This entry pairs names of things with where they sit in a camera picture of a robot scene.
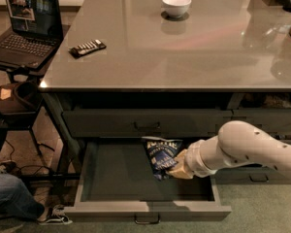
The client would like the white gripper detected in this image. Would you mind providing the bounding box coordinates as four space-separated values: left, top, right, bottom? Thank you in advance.
167 140 216 180

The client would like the dark snack bar package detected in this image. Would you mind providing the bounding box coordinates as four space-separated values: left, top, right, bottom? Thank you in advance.
69 39 107 58

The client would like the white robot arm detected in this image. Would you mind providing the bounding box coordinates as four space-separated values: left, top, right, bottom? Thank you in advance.
167 120 291 180

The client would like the right top grey drawer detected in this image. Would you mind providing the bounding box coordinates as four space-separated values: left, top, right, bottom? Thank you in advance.
232 108 291 135

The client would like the blue chip bag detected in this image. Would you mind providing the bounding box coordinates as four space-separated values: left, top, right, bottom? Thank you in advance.
142 136 182 181

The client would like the black white sneaker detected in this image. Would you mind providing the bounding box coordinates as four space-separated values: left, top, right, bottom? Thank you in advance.
38 205 72 225

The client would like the closed grey top drawer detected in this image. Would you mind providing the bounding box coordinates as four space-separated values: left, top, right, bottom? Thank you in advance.
62 109 232 138

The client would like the white bowl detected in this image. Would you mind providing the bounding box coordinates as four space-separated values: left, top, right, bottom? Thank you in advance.
162 0 191 17

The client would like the open grey middle drawer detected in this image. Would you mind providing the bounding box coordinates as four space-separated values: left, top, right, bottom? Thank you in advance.
65 139 232 224

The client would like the person leg in jeans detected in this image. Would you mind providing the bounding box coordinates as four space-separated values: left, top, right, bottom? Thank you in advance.
0 174 45 220

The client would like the right bottom grey drawer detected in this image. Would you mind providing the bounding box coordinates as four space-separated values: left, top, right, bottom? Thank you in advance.
214 167 291 184

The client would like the black floor cable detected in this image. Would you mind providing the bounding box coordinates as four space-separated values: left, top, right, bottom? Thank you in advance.
2 136 56 177

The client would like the black side stand table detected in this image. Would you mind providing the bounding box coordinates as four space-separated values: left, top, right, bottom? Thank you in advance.
0 22 71 177

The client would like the black laptop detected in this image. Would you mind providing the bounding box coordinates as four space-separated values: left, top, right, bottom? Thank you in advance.
0 0 63 70

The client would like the brown bag on stand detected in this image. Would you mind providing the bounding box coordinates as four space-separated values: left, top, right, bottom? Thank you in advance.
0 82 42 115

